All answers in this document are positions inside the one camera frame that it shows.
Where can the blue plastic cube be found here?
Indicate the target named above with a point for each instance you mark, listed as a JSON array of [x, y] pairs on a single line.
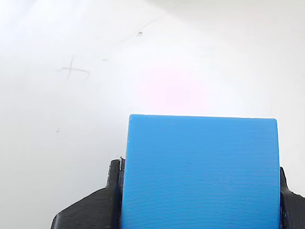
[[200, 174]]

